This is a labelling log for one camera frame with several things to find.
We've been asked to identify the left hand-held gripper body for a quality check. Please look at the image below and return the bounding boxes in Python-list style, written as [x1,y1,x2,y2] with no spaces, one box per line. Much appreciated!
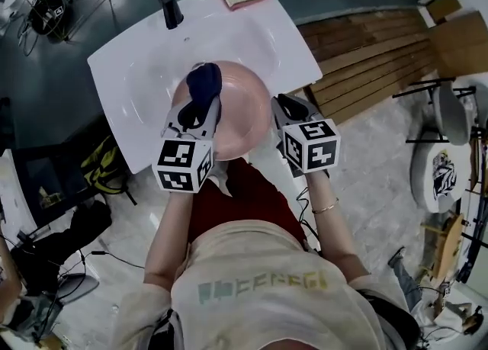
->
[151,127,214,193]

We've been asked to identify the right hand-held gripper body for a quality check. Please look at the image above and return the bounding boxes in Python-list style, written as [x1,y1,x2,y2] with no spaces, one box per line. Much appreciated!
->
[276,119,341,178]

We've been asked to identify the big pink plate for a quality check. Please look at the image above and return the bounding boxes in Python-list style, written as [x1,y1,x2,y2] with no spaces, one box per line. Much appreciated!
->
[171,60,272,162]

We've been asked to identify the dark blue cloth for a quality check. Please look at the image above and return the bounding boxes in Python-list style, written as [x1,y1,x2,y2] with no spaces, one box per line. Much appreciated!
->
[175,61,223,132]

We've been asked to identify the person's left forearm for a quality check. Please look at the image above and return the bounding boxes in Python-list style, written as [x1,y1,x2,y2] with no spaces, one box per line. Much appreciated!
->
[143,188,194,287]

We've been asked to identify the person's right forearm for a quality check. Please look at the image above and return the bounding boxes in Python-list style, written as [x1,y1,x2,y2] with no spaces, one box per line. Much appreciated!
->
[304,169,371,279]

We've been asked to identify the white sink basin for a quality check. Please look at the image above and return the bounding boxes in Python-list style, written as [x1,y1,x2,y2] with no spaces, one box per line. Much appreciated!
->
[86,0,324,174]

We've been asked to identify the red trousers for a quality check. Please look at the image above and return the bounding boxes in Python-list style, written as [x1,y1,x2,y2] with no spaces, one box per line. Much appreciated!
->
[188,157,306,251]

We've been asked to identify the yellow black backpack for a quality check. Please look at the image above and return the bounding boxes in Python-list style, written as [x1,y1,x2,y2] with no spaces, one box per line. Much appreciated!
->
[79,134,138,205]

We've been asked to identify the wooden slat deck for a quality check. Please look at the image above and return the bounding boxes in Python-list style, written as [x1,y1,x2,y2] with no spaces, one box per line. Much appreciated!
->
[296,7,439,125]

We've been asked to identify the black faucet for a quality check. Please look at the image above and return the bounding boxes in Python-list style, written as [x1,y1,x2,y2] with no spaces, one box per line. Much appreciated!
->
[150,0,185,30]

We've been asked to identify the white round cushion tiger print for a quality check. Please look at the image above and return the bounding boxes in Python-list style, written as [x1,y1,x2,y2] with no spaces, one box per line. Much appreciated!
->
[409,142,468,214]

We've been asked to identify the cream t-shirt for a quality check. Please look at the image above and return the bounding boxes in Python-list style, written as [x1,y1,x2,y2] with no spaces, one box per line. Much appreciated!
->
[114,220,420,350]

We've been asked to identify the round black floor bag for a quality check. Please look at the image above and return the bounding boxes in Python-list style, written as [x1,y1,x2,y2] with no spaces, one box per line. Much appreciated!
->
[28,0,69,39]

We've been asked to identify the large cardboard sheet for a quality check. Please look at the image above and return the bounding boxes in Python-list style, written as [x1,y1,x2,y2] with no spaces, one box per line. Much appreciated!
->
[429,11,488,79]

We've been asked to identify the wooden board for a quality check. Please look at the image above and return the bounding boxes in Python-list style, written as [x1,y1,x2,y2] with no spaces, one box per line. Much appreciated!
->
[421,213,466,285]

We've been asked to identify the small cardboard box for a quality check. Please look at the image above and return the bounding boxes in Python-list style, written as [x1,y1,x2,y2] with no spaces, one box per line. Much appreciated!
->
[426,0,464,24]

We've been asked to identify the black cable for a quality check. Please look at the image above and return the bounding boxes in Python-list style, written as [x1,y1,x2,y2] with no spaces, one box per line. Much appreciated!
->
[296,186,318,239]

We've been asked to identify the thin metal bracelet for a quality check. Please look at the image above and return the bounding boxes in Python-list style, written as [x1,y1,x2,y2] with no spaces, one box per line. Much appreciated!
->
[311,197,339,214]

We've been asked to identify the grey chair with black frame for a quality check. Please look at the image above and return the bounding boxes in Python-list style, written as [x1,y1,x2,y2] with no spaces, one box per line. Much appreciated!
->
[392,76,482,146]

